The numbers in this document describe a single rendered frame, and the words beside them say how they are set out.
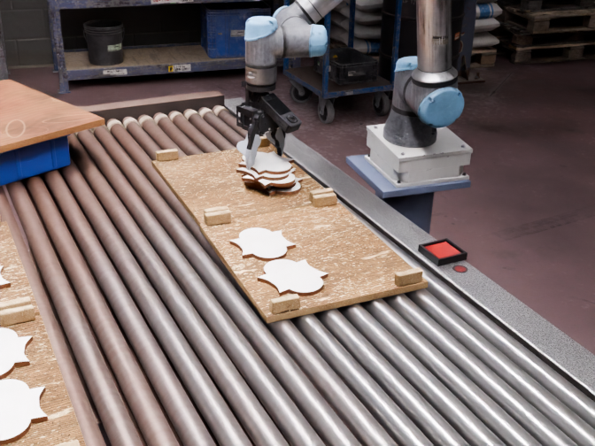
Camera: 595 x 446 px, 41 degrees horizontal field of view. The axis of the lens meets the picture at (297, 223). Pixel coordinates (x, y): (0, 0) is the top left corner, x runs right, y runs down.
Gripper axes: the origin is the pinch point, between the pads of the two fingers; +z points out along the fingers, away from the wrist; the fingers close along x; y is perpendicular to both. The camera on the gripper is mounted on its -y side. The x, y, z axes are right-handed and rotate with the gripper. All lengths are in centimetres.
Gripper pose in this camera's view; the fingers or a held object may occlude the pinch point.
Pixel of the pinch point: (266, 162)
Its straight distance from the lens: 200.7
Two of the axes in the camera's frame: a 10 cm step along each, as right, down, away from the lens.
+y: -7.2, -3.2, 6.1
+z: -0.2, 8.9, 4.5
